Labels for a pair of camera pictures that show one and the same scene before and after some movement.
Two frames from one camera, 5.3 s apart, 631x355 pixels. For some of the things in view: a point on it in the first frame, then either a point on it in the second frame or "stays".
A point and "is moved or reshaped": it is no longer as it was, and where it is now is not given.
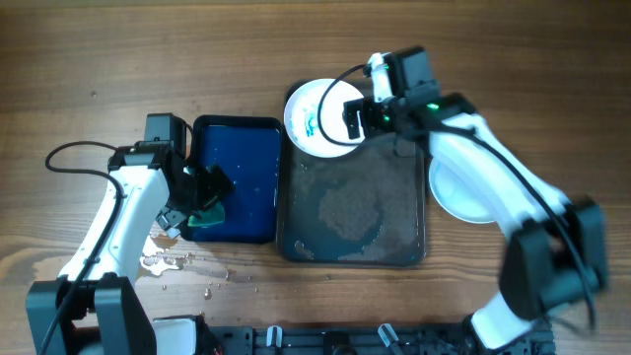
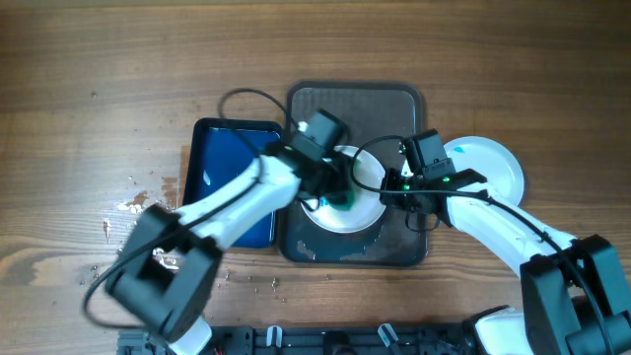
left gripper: (170, 217) to (336, 177)
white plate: (332, 120) to (369, 183)
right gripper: (371, 106) to (393, 176)
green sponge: (212, 215) is moved or reshaped
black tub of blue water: (249, 151) stays
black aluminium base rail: (371, 339) stays
